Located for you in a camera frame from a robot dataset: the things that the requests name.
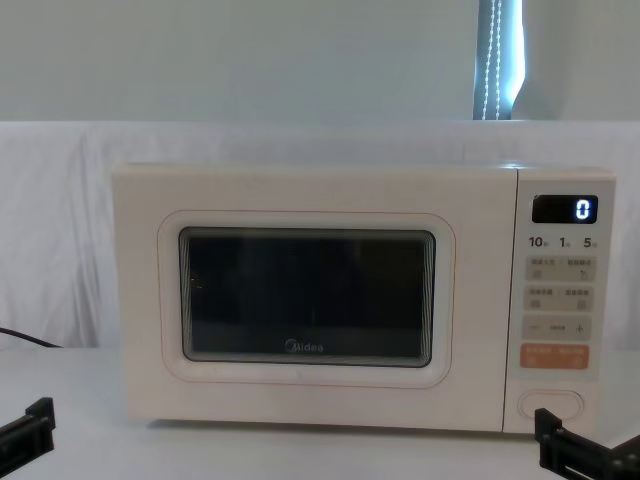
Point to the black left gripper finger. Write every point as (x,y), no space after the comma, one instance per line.
(35,425)

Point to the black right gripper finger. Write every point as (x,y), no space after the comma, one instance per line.
(565,450)

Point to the cream microwave oven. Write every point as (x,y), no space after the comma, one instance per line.
(310,190)

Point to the white curtain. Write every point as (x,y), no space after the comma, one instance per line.
(200,50)

